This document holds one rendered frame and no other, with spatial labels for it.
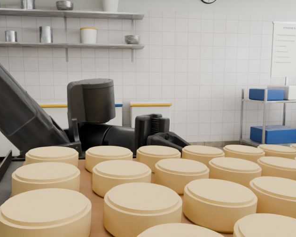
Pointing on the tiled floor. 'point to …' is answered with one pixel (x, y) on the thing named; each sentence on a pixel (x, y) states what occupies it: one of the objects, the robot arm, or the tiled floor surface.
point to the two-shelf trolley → (265, 118)
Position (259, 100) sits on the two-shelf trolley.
